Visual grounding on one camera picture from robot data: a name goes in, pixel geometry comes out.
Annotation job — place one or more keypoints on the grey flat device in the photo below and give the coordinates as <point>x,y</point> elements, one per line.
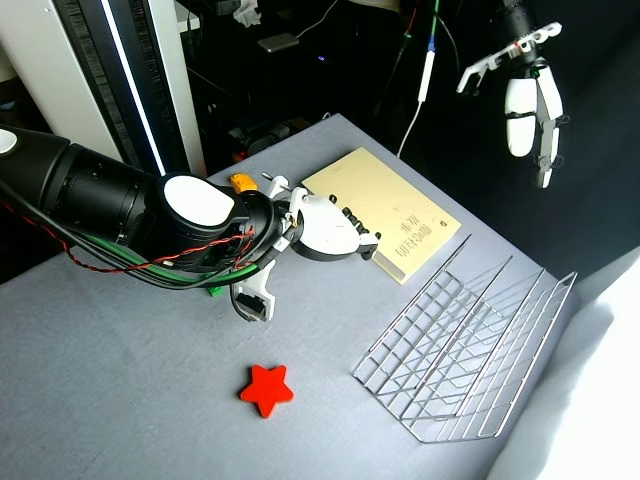
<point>278,42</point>

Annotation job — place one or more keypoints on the green toy brick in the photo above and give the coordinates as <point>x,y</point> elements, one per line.
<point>215,291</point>

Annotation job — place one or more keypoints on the crumpled white paper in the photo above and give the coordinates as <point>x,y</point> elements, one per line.
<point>247,14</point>

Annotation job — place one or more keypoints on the white and black machine column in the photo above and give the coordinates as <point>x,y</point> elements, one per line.
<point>60,75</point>

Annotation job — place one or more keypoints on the yellow toy brick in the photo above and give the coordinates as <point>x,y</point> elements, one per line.
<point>243,182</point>

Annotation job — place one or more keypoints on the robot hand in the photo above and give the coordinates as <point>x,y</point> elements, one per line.
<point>330,230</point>
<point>520,110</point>

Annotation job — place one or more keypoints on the red star block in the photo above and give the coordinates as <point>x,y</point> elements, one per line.
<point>266,390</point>

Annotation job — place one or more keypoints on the cream paperback book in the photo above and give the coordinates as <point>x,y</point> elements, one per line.
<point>390,200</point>

